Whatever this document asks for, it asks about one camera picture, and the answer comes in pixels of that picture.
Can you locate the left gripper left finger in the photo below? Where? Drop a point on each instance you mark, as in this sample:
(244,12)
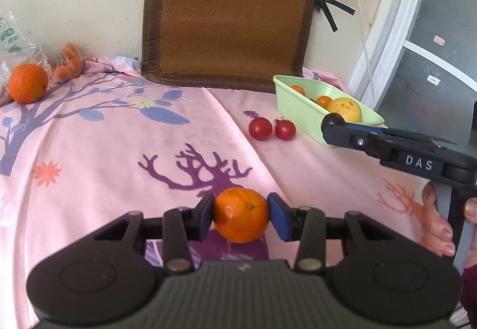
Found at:
(179,227)

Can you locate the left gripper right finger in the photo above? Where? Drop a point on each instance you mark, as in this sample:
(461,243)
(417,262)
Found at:
(305,225)

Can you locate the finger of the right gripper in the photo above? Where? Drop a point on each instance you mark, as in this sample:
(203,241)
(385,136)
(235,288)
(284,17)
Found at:
(340,137)
(359,129)

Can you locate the orange cherry tomato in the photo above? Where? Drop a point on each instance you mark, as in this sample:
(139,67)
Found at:
(323,101)

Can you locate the orange mandarin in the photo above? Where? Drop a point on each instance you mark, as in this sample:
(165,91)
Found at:
(240,215)

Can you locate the dark purple plum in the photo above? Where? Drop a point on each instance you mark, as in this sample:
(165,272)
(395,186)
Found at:
(332,119)

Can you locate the person's right hand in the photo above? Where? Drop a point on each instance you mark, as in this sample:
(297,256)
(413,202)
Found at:
(437,233)

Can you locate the yellow lemon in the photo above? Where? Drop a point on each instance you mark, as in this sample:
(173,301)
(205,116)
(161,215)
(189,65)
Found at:
(347,108)

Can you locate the red cherry tomato with stem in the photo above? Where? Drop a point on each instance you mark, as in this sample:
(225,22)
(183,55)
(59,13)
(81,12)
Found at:
(284,129)

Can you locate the light green fruit bowl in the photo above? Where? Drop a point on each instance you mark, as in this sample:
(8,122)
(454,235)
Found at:
(305,113)

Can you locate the small mandarin in bowl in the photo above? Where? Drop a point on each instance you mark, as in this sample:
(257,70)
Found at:
(298,89)

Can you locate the frosted glass door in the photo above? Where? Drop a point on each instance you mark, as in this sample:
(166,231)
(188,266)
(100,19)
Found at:
(420,72)

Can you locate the pink patterned bedsheet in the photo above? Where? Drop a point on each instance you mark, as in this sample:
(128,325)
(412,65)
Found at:
(109,142)

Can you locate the brown woven seat cushion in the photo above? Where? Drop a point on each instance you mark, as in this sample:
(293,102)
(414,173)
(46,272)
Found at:
(225,44)

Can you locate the pile of small oranges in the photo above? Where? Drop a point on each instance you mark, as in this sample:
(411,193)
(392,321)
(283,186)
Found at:
(69,65)

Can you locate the large orange by bag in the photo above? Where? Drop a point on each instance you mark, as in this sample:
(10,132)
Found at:
(28,83)

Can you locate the clear plastic bag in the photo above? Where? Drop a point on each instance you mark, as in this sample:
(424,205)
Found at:
(17,48)

